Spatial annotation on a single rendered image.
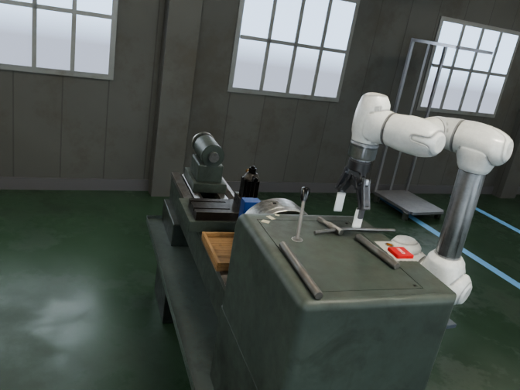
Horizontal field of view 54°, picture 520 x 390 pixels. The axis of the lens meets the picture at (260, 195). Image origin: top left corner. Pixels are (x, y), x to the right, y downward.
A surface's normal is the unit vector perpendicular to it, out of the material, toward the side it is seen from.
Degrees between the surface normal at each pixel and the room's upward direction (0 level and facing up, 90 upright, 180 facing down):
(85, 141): 90
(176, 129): 90
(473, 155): 99
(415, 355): 90
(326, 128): 90
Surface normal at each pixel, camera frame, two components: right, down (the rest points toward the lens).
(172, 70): 0.39, 0.37
